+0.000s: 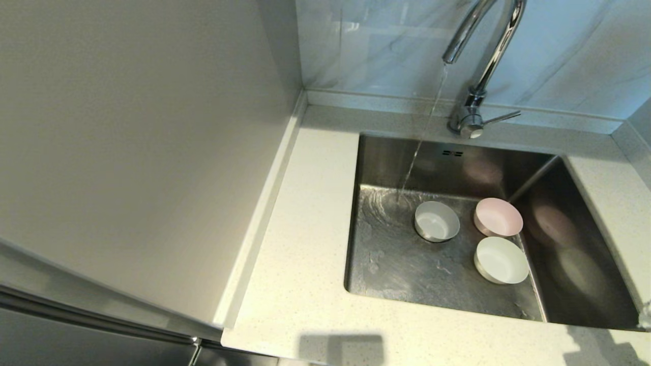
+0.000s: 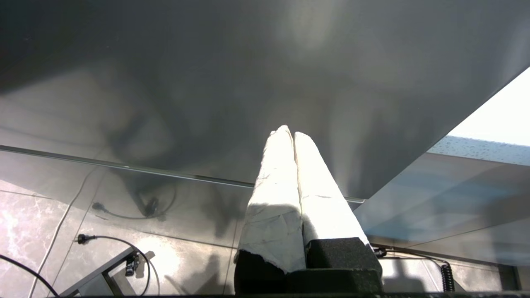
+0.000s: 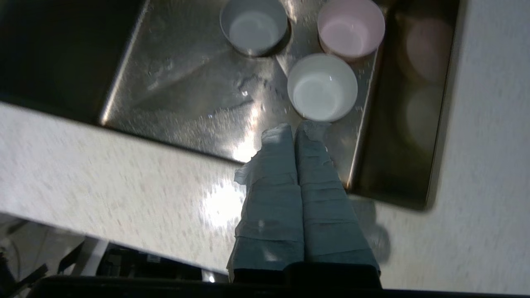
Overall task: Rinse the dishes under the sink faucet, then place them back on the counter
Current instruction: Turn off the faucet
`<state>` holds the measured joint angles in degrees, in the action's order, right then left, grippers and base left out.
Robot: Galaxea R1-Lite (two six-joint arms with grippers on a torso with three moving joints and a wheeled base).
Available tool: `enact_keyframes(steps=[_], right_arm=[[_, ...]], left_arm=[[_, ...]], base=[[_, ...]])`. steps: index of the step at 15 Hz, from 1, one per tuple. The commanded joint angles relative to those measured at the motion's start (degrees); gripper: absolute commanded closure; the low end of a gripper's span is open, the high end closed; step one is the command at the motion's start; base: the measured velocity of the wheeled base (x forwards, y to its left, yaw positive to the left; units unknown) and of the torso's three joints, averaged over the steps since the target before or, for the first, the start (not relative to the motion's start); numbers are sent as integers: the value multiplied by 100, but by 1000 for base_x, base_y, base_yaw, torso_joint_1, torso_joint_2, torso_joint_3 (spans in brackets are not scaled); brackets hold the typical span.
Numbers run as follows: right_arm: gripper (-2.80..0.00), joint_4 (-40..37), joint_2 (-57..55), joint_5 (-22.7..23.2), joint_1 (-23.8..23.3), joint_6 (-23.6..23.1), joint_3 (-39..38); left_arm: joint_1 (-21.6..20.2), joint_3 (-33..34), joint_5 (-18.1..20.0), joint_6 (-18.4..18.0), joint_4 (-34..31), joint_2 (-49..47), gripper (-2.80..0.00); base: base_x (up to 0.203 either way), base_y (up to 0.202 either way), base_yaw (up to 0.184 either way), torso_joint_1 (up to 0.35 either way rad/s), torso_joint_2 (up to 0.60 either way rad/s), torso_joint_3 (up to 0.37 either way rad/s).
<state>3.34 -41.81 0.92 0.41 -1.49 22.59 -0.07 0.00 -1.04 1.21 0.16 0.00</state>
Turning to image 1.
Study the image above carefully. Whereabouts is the white bowl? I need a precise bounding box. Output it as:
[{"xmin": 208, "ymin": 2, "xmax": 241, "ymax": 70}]
[{"xmin": 474, "ymin": 236, "xmax": 530, "ymax": 285}]

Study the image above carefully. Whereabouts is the pink bowl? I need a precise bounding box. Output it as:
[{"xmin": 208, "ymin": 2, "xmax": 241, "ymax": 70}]
[{"xmin": 474, "ymin": 198, "xmax": 524, "ymax": 237}]

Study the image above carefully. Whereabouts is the pale grey bowl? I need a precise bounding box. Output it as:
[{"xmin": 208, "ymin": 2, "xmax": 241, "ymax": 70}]
[{"xmin": 414, "ymin": 201, "xmax": 461, "ymax": 243}]

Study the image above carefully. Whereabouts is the chrome gooseneck faucet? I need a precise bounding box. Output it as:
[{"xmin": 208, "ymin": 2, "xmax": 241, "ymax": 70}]
[{"xmin": 441, "ymin": 0, "xmax": 527, "ymax": 139}]

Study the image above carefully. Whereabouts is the stainless steel sink basin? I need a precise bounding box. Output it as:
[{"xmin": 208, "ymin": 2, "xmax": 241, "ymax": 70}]
[{"xmin": 344, "ymin": 133, "xmax": 647, "ymax": 332}]

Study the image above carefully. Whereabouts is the running water stream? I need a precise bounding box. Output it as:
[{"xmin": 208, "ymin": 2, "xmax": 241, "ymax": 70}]
[{"xmin": 397, "ymin": 64, "xmax": 449, "ymax": 204}]

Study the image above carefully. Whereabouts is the grey base cabinet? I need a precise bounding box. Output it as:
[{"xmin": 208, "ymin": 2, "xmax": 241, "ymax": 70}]
[{"xmin": 196, "ymin": 342, "xmax": 280, "ymax": 366}]

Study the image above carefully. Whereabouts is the tall cabinet unit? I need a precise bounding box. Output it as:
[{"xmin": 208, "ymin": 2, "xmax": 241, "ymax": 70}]
[{"xmin": 0, "ymin": 0, "xmax": 308, "ymax": 366}]

